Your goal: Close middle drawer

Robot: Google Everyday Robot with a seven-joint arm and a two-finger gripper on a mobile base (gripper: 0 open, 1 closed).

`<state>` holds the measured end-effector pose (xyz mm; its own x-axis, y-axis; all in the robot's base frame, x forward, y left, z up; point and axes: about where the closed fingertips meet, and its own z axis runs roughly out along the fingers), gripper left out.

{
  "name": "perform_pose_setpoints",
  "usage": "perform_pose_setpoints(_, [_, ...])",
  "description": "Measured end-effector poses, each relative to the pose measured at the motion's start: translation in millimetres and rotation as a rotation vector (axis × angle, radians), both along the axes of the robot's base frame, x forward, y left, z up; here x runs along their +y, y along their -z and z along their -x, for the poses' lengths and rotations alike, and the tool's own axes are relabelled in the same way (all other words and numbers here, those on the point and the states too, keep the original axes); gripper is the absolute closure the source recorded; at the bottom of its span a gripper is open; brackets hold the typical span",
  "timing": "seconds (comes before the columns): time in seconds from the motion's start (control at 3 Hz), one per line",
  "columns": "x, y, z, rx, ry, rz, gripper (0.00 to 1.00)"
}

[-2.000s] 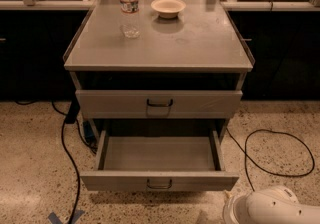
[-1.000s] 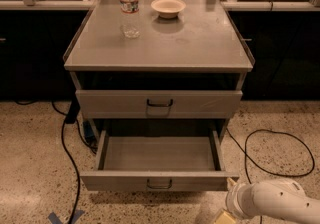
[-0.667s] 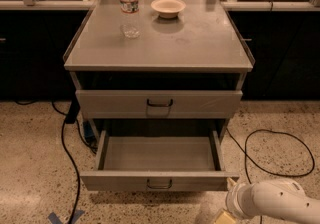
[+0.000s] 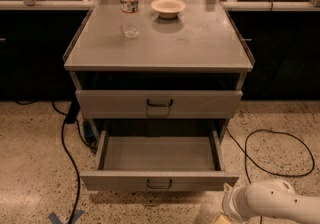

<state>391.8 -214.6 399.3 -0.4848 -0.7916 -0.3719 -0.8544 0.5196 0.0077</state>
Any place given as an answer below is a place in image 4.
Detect black cable floor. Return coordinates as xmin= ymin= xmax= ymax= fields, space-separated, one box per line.
xmin=226 ymin=127 xmax=316 ymax=224
xmin=14 ymin=99 xmax=98 ymax=224

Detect black cable left floor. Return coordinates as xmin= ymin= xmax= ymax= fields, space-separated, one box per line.
xmin=14 ymin=99 xmax=98 ymax=224

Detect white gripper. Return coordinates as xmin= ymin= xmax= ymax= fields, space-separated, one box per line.
xmin=212 ymin=183 xmax=248 ymax=224

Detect grey drawer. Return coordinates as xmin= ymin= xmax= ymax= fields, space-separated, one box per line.
xmin=80 ymin=129 xmax=239 ymax=192
xmin=76 ymin=90 xmax=242 ymax=119

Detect grey drawer cabinet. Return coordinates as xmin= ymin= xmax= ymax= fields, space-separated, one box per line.
xmin=65 ymin=0 xmax=254 ymax=135

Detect black cable right floor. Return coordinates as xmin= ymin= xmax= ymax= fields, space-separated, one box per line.
xmin=226 ymin=127 xmax=316 ymax=224

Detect clear plastic water bottle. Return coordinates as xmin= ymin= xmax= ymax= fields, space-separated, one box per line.
xmin=119 ymin=0 xmax=140 ymax=38

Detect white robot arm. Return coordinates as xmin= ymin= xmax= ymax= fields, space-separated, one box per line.
xmin=222 ymin=179 xmax=320 ymax=224

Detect blue tape cross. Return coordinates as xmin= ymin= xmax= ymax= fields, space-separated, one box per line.
xmin=47 ymin=209 xmax=86 ymax=224

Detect beige bowl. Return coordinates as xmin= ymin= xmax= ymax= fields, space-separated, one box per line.
xmin=151 ymin=0 xmax=186 ymax=19

